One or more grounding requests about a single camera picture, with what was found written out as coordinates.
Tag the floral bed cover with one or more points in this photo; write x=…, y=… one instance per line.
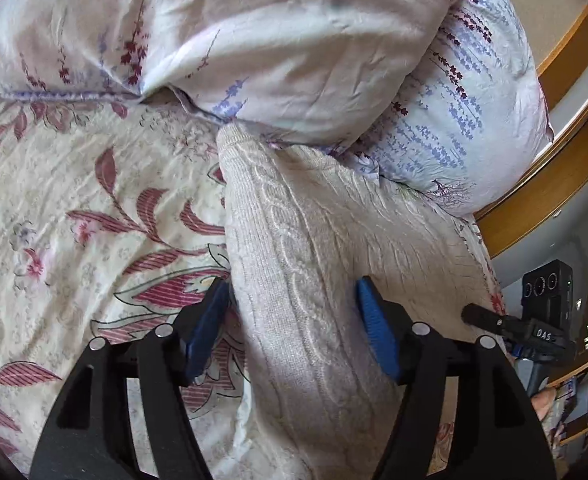
x=89, y=220

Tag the wooden shelf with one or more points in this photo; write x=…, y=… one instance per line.
x=581, y=405

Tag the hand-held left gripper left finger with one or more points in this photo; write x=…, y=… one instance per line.
x=206, y=325

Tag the lavender print pillow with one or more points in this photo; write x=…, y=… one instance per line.
x=454, y=115

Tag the person's right hand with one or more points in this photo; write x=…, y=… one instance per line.
x=544, y=402

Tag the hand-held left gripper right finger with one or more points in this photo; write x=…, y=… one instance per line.
x=376, y=330

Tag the wooden headboard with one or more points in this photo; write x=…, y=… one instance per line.
x=549, y=190

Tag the pale pink floral pillow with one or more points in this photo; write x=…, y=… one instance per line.
x=214, y=35

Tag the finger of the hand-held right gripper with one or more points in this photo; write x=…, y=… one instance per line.
x=484, y=317

